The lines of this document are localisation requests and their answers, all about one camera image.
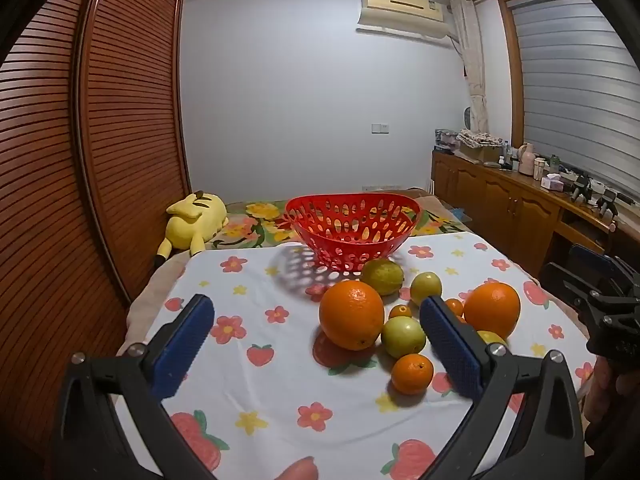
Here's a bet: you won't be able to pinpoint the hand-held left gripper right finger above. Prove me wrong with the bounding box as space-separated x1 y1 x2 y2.
419 296 586 480

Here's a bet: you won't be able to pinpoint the medium tangerine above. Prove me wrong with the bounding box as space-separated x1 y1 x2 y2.
390 353 435 396

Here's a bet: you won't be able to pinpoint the red plastic basket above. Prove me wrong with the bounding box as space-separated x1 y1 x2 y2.
285 193 422 275

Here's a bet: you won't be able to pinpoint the olive green lemon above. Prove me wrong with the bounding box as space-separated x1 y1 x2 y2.
360 258 405 297

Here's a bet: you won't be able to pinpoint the small black gadget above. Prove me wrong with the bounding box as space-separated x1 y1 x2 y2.
570 172 593 203
596 187 621 218

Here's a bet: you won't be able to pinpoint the wooden cabinet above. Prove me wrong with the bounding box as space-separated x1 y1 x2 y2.
431 152 640 281

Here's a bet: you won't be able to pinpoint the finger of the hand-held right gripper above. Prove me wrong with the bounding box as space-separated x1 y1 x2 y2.
540 261 601 311
569 243 632 281

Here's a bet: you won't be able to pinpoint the person's left hand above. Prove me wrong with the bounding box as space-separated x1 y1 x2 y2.
277 456 319 480

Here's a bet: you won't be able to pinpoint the floral bedsheet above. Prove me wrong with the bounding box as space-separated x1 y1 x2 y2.
210 200 471 251

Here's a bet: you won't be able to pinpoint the cardboard box with cloth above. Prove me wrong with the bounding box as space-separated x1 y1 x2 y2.
457 129 503 163

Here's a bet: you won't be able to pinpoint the small green jujube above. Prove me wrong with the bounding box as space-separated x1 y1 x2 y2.
410 271 443 307

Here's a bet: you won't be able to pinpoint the pink thermos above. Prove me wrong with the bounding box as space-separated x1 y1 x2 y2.
517 143 536 176

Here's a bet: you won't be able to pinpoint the stacked storage boxes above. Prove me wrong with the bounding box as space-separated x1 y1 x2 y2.
434 129 461 153

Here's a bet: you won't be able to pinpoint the white air conditioner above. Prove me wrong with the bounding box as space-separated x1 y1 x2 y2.
356 0 458 43

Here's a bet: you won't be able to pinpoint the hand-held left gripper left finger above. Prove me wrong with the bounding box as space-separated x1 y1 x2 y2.
50 294 216 480

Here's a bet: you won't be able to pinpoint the brown louvered wardrobe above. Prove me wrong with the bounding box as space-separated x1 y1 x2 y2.
0 0 191 480

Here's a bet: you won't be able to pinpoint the strawberry print white cloth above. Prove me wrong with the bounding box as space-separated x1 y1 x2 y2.
115 232 596 480

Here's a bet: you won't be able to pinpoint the person's right hand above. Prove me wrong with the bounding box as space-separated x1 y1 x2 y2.
586 356 640 428

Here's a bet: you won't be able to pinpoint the large green jujube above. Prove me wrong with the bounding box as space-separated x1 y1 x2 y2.
381 316 427 359

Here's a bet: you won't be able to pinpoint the white curtain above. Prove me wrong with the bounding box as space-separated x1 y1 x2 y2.
450 0 490 133

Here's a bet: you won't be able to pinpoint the large orange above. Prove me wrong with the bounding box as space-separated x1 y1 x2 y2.
319 280 386 352
464 282 522 341

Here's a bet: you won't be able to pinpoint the yellow plush toy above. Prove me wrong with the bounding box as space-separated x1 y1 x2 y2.
154 191 230 270

